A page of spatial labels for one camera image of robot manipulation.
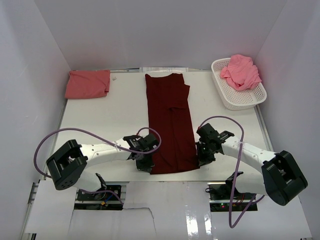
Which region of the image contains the dark red t-shirt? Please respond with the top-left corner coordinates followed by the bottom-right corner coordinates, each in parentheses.
top-left (145, 73), bottom-right (199, 175)

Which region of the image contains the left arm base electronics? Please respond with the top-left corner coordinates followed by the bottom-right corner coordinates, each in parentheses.
top-left (74, 190), bottom-right (123, 211)

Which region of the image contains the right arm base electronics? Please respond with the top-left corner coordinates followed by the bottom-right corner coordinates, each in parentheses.
top-left (205, 182), bottom-right (254, 213)

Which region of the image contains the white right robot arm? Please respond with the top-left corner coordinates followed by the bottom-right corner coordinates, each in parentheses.
top-left (196, 123), bottom-right (308, 206)

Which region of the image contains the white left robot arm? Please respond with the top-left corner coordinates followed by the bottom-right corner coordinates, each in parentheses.
top-left (46, 133), bottom-right (161, 200)

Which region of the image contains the white plastic basket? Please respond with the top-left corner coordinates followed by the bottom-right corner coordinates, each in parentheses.
top-left (211, 57), bottom-right (268, 111)

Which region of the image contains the crumpled pink t-shirt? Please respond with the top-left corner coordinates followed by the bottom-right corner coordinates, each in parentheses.
top-left (220, 54), bottom-right (262, 92)

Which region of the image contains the folded salmon t-shirt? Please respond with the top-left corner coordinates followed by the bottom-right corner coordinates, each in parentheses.
top-left (64, 70), bottom-right (111, 100)

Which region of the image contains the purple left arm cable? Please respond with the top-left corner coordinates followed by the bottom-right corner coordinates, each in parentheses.
top-left (33, 126), bottom-right (162, 204)

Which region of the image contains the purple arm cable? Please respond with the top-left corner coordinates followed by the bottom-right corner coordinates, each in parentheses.
top-left (196, 115), bottom-right (265, 229)
top-left (33, 126), bottom-right (162, 204)

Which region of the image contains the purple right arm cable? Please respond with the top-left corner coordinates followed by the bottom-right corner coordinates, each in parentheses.
top-left (196, 115), bottom-right (265, 229)

